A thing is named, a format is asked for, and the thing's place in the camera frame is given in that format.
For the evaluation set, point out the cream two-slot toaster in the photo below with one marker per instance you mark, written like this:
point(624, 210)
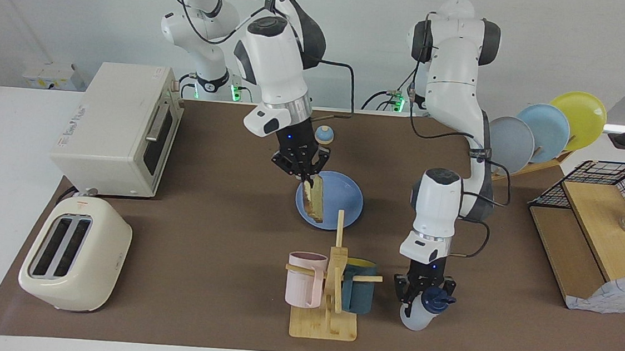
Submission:
point(99, 259)

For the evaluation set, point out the small blue bell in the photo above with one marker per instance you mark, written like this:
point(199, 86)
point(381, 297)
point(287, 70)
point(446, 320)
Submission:
point(325, 137)

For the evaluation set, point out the dark teal mug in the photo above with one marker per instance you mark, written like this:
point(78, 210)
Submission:
point(361, 296)

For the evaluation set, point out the brown paper table mat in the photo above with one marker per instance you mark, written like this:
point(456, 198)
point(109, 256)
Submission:
point(201, 245)

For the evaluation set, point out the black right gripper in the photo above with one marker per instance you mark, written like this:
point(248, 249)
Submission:
point(295, 140)

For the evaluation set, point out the grey-blue plate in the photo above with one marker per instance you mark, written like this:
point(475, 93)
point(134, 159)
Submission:
point(513, 144)

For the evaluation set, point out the translucent squeeze bottle blue cap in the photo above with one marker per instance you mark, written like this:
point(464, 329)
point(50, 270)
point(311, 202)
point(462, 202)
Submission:
point(415, 317)

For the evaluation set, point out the pink mug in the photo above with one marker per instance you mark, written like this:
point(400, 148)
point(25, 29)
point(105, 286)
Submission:
point(301, 286)

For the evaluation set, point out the bread slice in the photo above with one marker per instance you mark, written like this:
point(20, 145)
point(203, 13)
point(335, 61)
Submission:
point(316, 201)

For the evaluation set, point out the marble patterned panel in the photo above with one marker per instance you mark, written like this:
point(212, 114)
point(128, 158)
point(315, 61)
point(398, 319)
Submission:
point(615, 294)

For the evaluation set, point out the light blue plate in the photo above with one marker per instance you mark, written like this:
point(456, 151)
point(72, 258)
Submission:
point(547, 132)

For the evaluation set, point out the wooden shelf unit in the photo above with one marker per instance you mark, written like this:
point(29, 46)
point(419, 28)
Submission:
point(603, 232)

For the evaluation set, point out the yellow plate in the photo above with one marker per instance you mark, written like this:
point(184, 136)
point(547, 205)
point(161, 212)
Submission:
point(582, 116)

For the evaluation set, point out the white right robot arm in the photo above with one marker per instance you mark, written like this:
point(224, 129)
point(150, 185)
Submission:
point(276, 66)

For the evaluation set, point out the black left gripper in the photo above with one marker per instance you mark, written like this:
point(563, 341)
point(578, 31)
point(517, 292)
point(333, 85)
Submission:
point(426, 274)

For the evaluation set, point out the blue round plate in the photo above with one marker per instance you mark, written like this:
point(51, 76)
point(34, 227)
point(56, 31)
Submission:
point(344, 200)

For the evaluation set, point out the wooden mug tree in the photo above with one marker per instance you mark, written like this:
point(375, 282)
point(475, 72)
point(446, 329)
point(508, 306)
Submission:
point(323, 327)

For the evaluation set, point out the wooden dish rack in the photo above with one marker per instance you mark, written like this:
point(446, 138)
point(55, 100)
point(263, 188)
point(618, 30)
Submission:
point(536, 166)

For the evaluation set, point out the white toaster oven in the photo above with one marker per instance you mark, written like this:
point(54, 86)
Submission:
point(110, 126)

